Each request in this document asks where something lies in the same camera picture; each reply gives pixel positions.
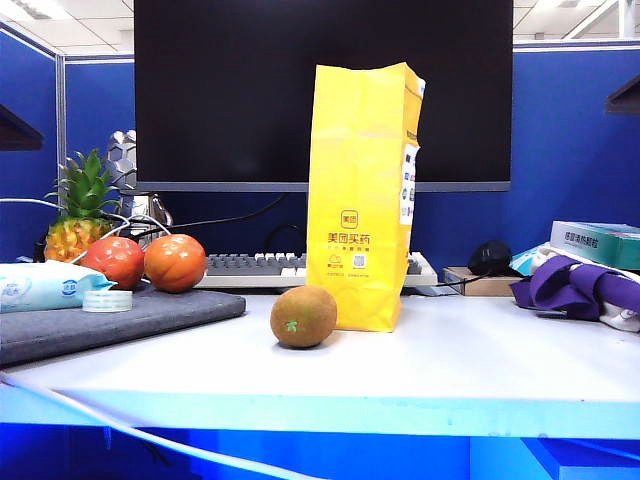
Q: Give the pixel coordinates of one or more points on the yellow paper bag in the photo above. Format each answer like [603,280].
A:
[360,175]

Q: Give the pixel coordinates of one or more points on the kiwifruit with green mark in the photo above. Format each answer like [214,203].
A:
[304,316]

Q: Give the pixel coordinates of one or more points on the grey white keyboard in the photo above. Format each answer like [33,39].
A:
[240,266]

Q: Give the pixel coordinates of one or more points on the red orange tomato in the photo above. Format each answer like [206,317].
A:
[175,262]
[114,260]

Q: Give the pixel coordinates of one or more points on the flat cardboard box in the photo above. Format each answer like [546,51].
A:
[480,285]

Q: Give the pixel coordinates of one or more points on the black computer monitor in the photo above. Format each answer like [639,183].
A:
[225,100]

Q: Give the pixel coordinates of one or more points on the black computer mouse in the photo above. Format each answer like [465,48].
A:
[490,257]

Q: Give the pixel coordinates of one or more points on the light blue tissue pack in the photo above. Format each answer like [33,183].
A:
[527,260]

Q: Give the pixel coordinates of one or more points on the grey felt pad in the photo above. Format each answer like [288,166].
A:
[125,320]

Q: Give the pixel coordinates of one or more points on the silver faceted figurine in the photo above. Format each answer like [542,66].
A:
[122,155]

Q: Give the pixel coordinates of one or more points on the clear tape roll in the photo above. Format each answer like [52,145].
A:
[107,301]

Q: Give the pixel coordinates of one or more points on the small pineapple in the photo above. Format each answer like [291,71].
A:
[75,235]

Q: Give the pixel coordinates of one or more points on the purple cloth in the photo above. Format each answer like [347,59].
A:
[570,285]

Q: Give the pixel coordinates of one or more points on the teal white medicine box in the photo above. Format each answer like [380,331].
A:
[595,242]

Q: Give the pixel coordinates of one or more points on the light blue wet wipes pack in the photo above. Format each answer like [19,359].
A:
[40,287]

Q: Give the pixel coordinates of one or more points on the grey partition post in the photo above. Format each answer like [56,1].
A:
[60,125]

